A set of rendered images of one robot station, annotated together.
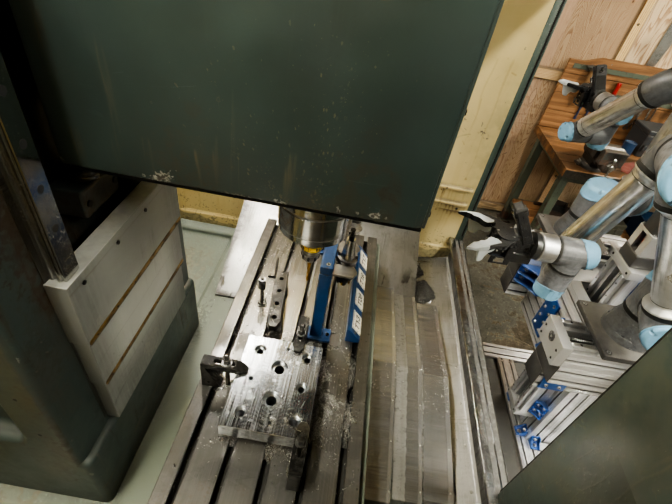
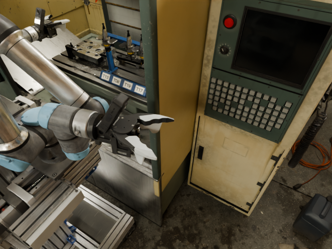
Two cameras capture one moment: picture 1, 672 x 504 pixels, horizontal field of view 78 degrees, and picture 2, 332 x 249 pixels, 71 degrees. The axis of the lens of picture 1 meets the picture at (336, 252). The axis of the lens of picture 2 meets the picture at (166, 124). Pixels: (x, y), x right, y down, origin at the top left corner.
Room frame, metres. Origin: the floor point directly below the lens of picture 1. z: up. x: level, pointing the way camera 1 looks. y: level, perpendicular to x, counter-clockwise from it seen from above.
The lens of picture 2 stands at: (2.17, -1.22, 2.01)
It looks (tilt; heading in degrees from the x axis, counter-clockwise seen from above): 46 degrees down; 121
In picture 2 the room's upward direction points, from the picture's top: straight up
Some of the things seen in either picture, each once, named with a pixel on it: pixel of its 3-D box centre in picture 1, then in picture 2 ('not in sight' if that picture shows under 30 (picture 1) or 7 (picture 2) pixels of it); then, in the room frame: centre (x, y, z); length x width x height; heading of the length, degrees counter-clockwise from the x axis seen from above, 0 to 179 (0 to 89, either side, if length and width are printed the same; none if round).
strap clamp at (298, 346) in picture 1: (300, 338); (106, 57); (0.80, 0.06, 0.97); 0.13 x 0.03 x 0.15; 0
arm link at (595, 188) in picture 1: (597, 198); (41, 125); (1.40, -0.91, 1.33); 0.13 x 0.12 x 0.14; 105
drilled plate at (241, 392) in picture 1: (275, 387); (94, 51); (0.63, 0.10, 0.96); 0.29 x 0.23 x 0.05; 0
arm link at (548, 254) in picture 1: (543, 246); (31, 34); (0.88, -0.52, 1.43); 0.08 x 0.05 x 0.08; 1
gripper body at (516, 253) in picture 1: (511, 244); (43, 29); (0.88, -0.44, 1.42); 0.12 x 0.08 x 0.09; 91
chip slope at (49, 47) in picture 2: not in sight; (54, 58); (0.05, 0.06, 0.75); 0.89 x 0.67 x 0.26; 90
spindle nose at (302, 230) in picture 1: (317, 202); not in sight; (0.72, 0.06, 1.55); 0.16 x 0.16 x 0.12
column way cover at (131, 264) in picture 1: (139, 291); (128, 16); (0.72, 0.50, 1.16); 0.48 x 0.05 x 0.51; 0
